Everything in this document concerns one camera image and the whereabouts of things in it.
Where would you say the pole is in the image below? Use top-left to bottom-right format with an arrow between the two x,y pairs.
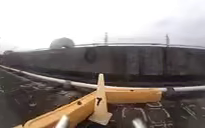
165,33 -> 171,47
104,31 -> 109,46

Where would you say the pale traffic cone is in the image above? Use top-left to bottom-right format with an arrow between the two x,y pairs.
88,73 -> 113,126

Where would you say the metal railing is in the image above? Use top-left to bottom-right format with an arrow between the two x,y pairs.
29,41 -> 205,52

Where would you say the long white pipe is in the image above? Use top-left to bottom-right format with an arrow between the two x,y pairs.
0,64 -> 205,93

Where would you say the robot's own part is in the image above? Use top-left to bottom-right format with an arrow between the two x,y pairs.
132,117 -> 147,128

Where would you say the dark concrete wall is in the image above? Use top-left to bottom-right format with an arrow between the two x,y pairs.
0,45 -> 205,84

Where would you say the grey curved duct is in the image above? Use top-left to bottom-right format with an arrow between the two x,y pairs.
49,37 -> 76,50

